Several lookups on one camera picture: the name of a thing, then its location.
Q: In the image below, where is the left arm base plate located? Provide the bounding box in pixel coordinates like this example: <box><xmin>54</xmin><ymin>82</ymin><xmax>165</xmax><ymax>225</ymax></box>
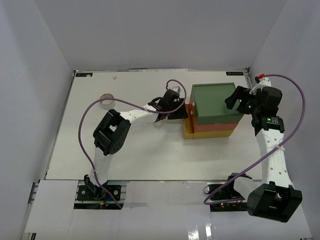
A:
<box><xmin>76</xmin><ymin>184</ymin><xmax>122</xmax><ymax>202</ymax></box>

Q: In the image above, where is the black label corner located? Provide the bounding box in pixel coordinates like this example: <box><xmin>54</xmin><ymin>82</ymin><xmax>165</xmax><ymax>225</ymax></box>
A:
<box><xmin>226</xmin><ymin>71</ymin><xmax>244</xmax><ymax>76</ymax></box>
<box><xmin>75</xmin><ymin>72</ymin><xmax>93</xmax><ymax>78</ymax></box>

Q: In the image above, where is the yellow drawer tray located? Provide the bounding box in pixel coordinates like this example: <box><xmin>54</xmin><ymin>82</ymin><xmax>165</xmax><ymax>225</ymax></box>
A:
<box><xmin>182</xmin><ymin>104</ymin><xmax>194</xmax><ymax>139</ymax></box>

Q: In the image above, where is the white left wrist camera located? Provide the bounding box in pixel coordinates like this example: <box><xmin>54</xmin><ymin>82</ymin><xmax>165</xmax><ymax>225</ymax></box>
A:
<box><xmin>171</xmin><ymin>86</ymin><xmax>181</xmax><ymax>94</ymax></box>

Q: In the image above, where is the yellow drawer box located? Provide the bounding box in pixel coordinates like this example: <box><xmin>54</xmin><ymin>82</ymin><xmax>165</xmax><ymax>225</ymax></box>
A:
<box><xmin>192</xmin><ymin>130</ymin><xmax>234</xmax><ymax>139</ymax></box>

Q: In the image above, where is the small clear tape roll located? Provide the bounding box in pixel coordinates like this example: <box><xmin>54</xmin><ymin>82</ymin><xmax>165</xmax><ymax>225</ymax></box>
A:
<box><xmin>153</xmin><ymin>121</ymin><xmax>163</xmax><ymax>128</ymax></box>

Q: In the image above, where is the black label right corner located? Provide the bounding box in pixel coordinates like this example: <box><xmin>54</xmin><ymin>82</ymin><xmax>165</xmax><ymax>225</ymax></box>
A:
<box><xmin>226</xmin><ymin>71</ymin><xmax>244</xmax><ymax>76</ymax></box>

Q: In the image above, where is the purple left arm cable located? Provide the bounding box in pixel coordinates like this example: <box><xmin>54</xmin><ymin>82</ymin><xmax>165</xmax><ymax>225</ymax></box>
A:
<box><xmin>78</xmin><ymin>79</ymin><xmax>187</xmax><ymax>210</ymax></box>

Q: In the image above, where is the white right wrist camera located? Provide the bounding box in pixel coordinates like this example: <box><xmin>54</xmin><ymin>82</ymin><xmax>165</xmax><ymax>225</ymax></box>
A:
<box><xmin>249</xmin><ymin>74</ymin><xmax>272</xmax><ymax>95</ymax></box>

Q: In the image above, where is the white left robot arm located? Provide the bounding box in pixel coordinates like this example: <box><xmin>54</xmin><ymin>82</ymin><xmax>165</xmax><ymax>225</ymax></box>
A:
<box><xmin>84</xmin><ymin>88</ymin><xmax>188</xmax><ymax>200</ymax></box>

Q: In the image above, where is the large clear tape roll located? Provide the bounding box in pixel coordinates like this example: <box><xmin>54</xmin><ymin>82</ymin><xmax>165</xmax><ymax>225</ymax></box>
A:
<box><xmin>99</xmin><ymin>93</ymin><xmax>116</xmax><ymax>110</ymax></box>

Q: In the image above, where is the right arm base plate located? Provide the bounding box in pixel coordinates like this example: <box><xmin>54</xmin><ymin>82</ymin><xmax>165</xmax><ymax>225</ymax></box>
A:
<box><xmin>203</xmin><ymin>184</ymin><xmax>247</xmax><ymax>203</ymax></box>

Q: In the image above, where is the black label left corner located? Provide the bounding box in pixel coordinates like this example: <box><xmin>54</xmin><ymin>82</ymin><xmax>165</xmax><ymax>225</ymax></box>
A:
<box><xmin>75</xmin><ymin>72</ymin><xmax>93</xmax><ymax>78</ymax></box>

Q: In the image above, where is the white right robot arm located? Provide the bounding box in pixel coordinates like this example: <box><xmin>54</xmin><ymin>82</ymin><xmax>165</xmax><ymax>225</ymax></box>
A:
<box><xmin>225</xmin><ymin>86</ymin><xmax>303</xmax><ymax>223</ymax></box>

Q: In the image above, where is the green drawer box shell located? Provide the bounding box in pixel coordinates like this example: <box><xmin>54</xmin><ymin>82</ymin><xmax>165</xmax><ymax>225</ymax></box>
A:
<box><xmin>190</xmin><ymin>82</ymin><xmax>244</xmax><ymax>125</ymax></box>

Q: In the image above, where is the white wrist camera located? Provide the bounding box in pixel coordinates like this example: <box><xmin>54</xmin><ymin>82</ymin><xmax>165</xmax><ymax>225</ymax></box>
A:
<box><xmin>249</xmin><ymin>74</ymin><xmax>272</xmax><ymax>95</ymax></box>
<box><xmin>171</xmin><ymin>86</ymin><xmax>181</xmax><ymax>94</ymax></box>

